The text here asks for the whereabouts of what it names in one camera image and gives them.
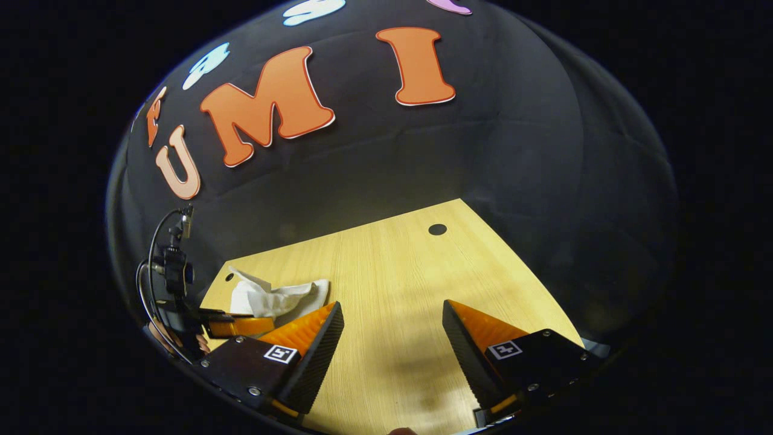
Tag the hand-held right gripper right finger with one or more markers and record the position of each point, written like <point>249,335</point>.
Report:
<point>468,362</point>

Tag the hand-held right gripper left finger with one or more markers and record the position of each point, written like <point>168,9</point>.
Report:
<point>317,362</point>

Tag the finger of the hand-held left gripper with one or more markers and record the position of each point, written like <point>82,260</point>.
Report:
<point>241,327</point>

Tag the black backdrop cloth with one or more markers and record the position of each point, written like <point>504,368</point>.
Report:
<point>513,151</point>

